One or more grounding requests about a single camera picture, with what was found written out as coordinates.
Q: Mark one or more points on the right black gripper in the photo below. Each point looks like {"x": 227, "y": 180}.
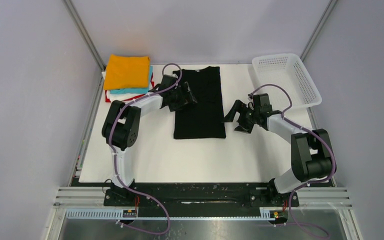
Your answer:
{"x": 243, "y": 117}

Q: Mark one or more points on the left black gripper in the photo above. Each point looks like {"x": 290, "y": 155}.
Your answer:
{"x": 181, "y": 98}

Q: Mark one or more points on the black t-shirt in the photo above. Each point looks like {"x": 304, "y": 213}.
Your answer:
{"x": 203, "y": 119}

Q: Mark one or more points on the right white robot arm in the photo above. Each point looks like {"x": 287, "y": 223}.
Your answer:
{"x": 311, "y": 155}

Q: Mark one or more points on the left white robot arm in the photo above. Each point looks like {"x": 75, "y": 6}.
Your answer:
{"x": 122, "y": 123}

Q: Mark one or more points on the teal folded t-shirt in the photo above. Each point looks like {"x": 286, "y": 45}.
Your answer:
{"x": 141, "y": 90}

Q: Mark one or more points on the white plastic basket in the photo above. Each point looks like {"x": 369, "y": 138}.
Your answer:
{"x": 289, "y": 72}

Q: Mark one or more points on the orange folded t-shirt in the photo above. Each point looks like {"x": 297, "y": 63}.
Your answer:
{"x": 125, "y": 72}

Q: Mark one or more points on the white folded t-shirt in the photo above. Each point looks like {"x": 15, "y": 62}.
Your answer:
{"x": 108, "y": 97}

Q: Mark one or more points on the red folded t-shirt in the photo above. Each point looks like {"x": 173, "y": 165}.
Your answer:
{"x": 128, "y": 94}

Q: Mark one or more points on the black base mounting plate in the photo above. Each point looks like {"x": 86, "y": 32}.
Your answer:
{"x": 189, "y": 200}

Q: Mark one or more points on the right aluminium frame post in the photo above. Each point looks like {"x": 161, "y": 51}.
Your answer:
{"x": 318, "y": 29}

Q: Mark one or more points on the aluminium frame post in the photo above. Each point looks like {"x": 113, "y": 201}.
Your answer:
{"x": 318, "y": 29}
{"x": 77, "y": 20}

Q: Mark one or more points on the left aluminium frame post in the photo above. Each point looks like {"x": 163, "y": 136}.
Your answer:
{"x": 77, "y": 20}

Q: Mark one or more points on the white slotted cable duct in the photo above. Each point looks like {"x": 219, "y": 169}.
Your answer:
{"x": 131, "y": 214}

